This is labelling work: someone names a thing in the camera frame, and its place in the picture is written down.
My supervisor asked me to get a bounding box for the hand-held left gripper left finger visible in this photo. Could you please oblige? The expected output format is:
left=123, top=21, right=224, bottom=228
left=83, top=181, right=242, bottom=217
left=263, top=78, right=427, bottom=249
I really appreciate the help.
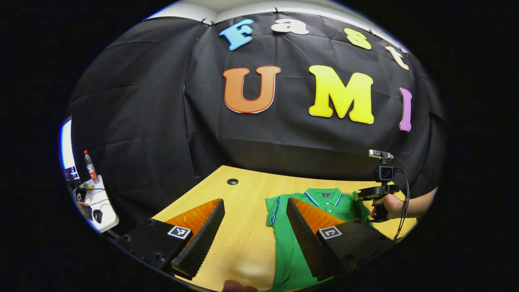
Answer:
left=116, top=198, right=226, bottom=281

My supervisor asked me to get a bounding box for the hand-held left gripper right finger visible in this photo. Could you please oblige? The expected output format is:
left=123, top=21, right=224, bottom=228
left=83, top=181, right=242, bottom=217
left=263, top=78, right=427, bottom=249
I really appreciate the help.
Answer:
left=286, top=197, right=396, bottom=282

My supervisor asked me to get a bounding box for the green T-shirt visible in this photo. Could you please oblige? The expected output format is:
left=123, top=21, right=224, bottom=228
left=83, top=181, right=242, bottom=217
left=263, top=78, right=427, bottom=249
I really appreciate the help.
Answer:
left=266, top=187, right=373, bottom=292

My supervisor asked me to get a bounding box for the white side table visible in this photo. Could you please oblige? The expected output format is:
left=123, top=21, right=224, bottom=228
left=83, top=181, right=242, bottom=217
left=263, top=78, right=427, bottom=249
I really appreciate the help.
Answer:
left=73, top=175, right=120, bottom=234

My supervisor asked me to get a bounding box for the black backdrop cloth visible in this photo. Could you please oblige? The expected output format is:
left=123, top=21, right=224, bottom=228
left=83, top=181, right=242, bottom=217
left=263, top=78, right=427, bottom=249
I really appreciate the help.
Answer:
left=67, top=11, right=446, bottom=236

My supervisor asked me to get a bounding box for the red label plastic bottle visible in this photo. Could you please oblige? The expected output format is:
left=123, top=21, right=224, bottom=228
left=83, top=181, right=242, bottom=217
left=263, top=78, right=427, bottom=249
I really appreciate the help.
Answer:
left=83, top=150, right=99, bottom=183

